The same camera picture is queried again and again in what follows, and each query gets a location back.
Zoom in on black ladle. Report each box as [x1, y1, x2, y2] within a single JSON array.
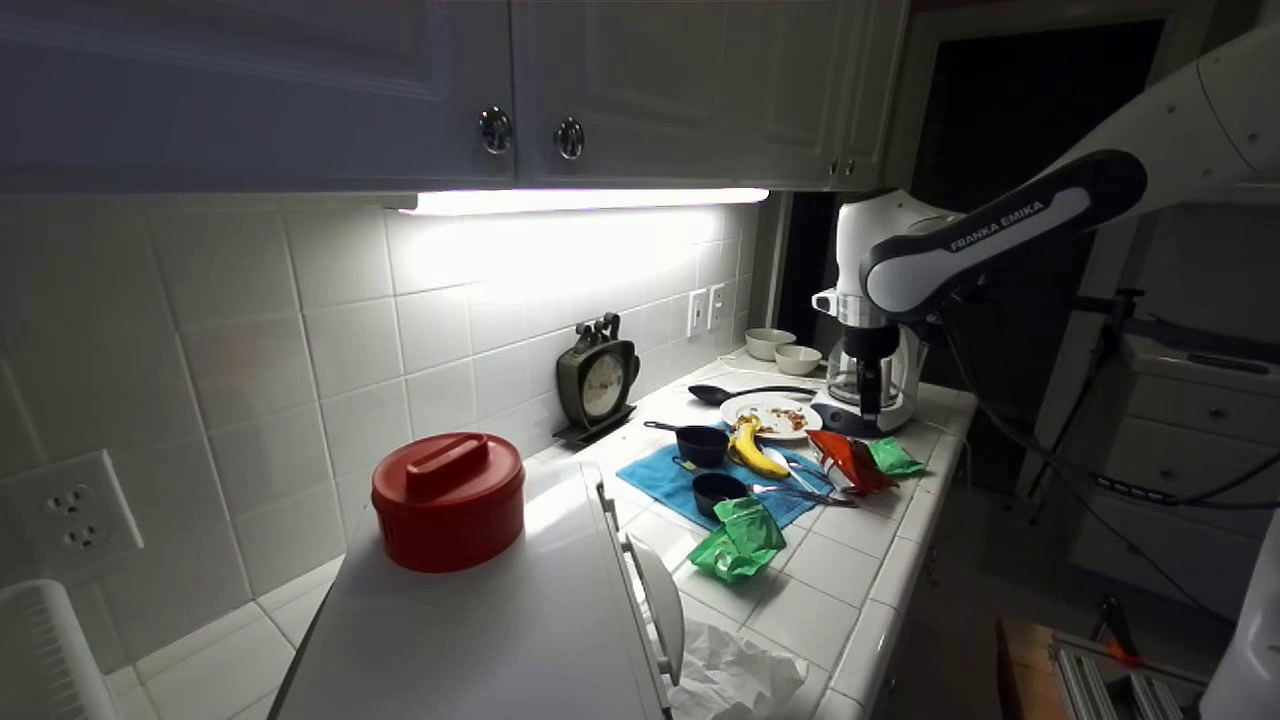
[[685, 377, 819, 413]]

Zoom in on green cloth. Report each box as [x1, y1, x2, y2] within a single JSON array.
[[685, 527, 779, 587], [865, 437, 932, 483], [718, 494, 791, 555]]

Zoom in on white toaster oven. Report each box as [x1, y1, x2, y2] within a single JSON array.
[[268, 455, 686, 720]]

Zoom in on white upper cabinet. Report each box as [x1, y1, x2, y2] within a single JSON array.
[[0, 0, 914, 201]]

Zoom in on small black measuring cup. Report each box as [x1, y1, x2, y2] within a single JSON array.
[[686, 468, 757, 523]]

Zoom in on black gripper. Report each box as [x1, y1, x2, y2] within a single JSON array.
[[840, 320, 906, 424]]

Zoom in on black camera cable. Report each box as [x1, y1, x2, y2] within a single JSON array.
[[932, 295, 1280, 515]]

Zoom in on crumpled white paper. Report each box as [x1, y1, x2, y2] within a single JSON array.
[[667, 618, 813, 720]]

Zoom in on white drawer cabinet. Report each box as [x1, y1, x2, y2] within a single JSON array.
[[1064, 212, 1280, 626]]

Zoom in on white ribbed object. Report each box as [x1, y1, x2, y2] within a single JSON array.
[[0, 578, 118, 720]]

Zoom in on red Doritos chip bag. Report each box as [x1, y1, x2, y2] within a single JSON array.
[[807, 427, 890, 501]]

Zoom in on under-cabinet light strip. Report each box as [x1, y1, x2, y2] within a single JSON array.
[[387, 184, 774, 222]]

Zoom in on yellow banana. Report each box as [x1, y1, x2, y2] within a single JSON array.
[[728, 413, 795, 483]]

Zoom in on wooden board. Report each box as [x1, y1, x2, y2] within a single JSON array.
[[995, 618, 1072, 720]]

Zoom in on white plate with crumbs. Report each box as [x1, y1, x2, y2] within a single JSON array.
[[718, 394, 826, 448]]

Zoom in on glass carafe white handle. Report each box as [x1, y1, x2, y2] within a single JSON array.
[[819, 327, 937, 442]]

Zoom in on white double wall switch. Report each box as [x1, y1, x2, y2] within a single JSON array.
[[680, 281, 732, 342]]

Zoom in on small white bowl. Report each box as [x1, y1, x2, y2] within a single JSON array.
[[740, 326, 798, 365], [773, 342, 826, 382]]

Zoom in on metal cabinet knob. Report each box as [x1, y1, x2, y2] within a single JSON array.
[[552, 114, 592, 169], [475, 99, 515, 159]]

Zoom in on large black measuring cup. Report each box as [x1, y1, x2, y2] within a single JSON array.
[[642, 417, 736, 472]]

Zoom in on blue towel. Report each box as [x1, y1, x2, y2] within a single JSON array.
[[613, 437, 840, 538]]

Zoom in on white wall outlet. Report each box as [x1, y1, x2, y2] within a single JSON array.
[[0, 448, 150, 579]]

